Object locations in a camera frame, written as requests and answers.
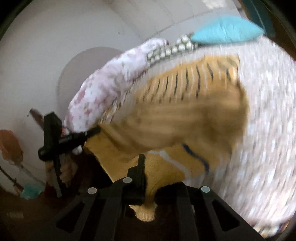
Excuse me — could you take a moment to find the yellow striped knit sweater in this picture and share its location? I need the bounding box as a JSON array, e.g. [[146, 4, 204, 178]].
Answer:
[[84, 55, 249, 222]]

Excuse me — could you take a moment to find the person's left hand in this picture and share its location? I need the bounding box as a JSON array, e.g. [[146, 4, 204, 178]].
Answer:
[[45, 156, 78, 186]]

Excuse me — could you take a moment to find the pink floral duvet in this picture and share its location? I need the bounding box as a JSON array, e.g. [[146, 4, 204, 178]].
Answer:
[[63, 38, 168, 135]]

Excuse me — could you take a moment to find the beige dotted quilted bedspread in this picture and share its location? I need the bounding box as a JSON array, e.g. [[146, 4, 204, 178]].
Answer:
[[136, 37, 295, 237]]

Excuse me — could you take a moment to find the olive sheep pattern bolster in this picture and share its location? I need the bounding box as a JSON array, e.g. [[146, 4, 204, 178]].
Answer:
[[146, 33, 199, 66]]

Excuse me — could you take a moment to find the turquoise pillow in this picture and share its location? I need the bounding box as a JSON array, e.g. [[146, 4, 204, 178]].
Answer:
[[190, 16, 265, 45]]

